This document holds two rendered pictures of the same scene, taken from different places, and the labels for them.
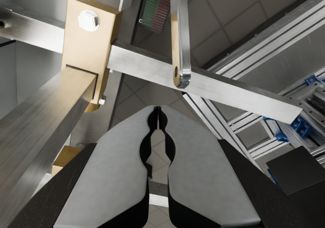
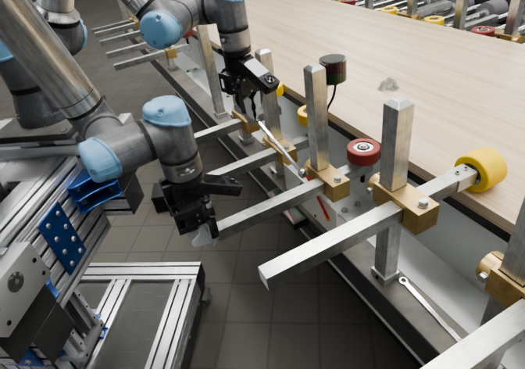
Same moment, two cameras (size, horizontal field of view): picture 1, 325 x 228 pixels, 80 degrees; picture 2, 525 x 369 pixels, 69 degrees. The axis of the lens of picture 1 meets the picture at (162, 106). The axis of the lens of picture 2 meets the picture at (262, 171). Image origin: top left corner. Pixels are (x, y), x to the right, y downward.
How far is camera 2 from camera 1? 0.97 m
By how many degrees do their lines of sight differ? 37
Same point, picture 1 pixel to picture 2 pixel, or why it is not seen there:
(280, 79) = (113, 357)
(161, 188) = (203, 139)
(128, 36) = (276, 183)
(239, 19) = not seen: outside the picture
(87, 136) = (252, 146)
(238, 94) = (220, 171)
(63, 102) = (272, 120)
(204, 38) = (222, 344)
